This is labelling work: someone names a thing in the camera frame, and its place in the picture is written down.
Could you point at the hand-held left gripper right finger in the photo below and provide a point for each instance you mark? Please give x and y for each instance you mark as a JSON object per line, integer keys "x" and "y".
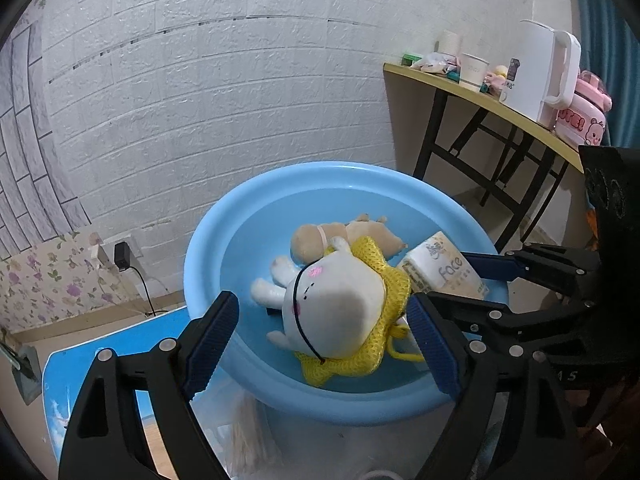
{"x": 435, "y": 350}

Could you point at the white paper cup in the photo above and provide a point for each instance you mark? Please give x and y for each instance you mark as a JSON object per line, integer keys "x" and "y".
{"x": 472, "y": 72}

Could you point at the clear bag of wooden sticks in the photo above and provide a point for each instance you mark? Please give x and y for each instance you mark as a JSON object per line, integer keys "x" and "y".
{"x": 247, "y": 440}

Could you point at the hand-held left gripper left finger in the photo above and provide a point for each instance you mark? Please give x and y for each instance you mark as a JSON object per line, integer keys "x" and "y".
{"x": 207, "y": 350}

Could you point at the clear snack bag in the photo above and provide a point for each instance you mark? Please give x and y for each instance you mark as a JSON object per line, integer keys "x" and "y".
{"x": 435, "y": 62}

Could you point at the brown plush bear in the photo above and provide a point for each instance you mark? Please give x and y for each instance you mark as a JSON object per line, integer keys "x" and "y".
{"x": 310, "y": 240}

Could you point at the white electric kettle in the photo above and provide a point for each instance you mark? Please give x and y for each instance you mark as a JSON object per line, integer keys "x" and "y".
{"x": 530, "y": 70}

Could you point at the white wall socket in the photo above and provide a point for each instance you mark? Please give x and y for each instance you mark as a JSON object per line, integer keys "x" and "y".
{"x": 100, "y": 259}

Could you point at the white plush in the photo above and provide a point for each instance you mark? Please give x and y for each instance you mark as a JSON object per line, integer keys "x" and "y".
{"x": 335, "y": 305}

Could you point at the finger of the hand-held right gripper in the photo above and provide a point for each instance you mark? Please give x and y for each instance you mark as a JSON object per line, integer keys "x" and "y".
{"x": 492, "y": 266}
{"x": 525, "y": 322}

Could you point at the black power adapter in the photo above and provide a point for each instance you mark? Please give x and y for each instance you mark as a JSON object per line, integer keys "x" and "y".
{"x": 122, "y": 256}

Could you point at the yellow side table black legs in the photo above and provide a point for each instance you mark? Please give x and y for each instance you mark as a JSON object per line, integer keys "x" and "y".
{"x": 429, "y": 132}

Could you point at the white tissue packet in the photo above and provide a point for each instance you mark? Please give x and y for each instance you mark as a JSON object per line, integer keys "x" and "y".
{"x": 440, "y": 270}

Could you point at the pink lunch box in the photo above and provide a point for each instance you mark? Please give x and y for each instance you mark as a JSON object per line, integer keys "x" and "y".
{"x": 582, "y": 115}

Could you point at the pink plastic toy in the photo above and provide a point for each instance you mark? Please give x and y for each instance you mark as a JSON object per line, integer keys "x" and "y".
{"x": 494, "y": 84}

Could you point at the blue curtain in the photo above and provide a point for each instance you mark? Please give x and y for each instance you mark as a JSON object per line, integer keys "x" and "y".
{"x": 615, "y": 35}

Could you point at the small green box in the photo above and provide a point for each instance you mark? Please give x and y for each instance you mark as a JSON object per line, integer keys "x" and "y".
{"x": 411, "y": 59}

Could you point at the light blue plastic basin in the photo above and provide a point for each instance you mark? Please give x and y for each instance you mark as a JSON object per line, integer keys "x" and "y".
{"x": 240, "y": 270}

